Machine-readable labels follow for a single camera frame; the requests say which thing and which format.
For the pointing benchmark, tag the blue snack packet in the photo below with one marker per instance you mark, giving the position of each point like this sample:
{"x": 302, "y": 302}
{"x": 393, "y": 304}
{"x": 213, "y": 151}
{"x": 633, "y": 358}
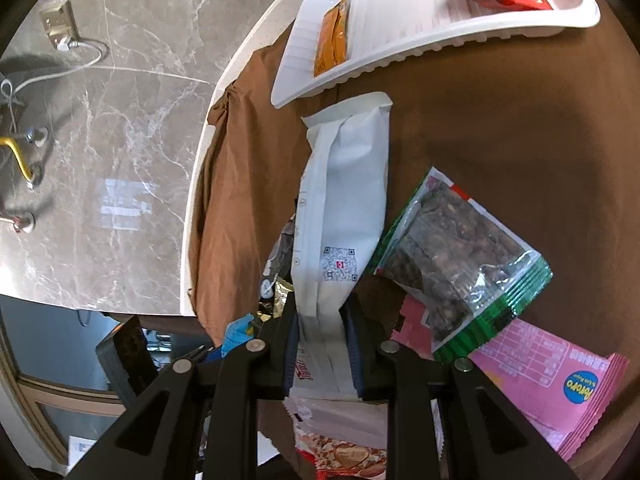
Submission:
{"x": 237, "y": 332}

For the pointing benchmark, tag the yellow metal tube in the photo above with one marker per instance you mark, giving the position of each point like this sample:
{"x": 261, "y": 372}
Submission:
{"x": 20, "y": 160}

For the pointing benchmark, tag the long white snack packet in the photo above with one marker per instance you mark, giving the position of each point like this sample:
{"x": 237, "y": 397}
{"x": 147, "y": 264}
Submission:
{"x": 345, "y": 185}

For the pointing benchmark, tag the gold snack packet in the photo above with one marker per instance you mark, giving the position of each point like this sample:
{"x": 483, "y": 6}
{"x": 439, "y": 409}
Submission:
{"x": 280, "y": 292}

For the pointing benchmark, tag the green clear bag of nuts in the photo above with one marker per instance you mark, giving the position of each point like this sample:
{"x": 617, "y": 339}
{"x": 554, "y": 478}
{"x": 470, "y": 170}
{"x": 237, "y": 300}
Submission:
{"x": 450, "y": 260}

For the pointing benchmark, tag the black box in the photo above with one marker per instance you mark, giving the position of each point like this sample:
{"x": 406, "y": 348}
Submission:
{"x": 130, "y": 355}

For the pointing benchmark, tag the dark red patterned snack packet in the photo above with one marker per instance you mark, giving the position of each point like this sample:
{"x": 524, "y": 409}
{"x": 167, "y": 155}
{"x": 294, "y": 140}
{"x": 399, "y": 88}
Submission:
{"x": 350, "y": 457}

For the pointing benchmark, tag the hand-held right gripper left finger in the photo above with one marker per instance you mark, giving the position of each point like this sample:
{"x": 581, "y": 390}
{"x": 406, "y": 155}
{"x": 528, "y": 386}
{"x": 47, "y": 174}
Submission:
{"x": 290, "y": 342}

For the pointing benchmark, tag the brown tablecloth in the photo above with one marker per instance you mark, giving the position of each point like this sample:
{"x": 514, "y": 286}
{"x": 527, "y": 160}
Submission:
{"x": 525, "y": 135}

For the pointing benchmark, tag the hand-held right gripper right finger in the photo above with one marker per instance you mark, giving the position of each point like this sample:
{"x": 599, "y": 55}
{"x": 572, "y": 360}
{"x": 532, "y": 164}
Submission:
{"x": 352, "y": 352}

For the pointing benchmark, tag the brass floor socket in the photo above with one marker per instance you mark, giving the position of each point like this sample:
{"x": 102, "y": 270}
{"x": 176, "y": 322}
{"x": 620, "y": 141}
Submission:
{"x": 57, "y": 20}

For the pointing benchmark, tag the round metal floor foot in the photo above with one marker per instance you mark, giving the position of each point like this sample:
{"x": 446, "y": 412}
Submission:
{"x": 35, "y": 174}
{"x": 35, "y": 136}
{"x": 22, "y": 221}

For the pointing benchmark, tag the white plastic tray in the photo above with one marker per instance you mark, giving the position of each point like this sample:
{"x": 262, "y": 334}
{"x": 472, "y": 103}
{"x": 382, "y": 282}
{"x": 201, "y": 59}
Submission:
{"x": 400, "y": 20}

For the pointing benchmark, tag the silver clear snack packet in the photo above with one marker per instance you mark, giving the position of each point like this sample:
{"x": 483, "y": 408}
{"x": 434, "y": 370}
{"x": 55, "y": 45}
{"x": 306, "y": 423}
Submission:
{"x": 282, "y": 250}

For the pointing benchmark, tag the orange snack packet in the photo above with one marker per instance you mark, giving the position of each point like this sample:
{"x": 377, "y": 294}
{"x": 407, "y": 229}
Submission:
{"x": 332, "y": 35}

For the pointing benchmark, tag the pale pink snack packet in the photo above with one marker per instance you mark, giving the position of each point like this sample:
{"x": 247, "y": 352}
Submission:
{"x": 340, "y": 415}

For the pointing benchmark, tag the white round table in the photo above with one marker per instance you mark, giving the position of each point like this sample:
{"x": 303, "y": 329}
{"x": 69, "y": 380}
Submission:
{"x": 200, "y": 170}

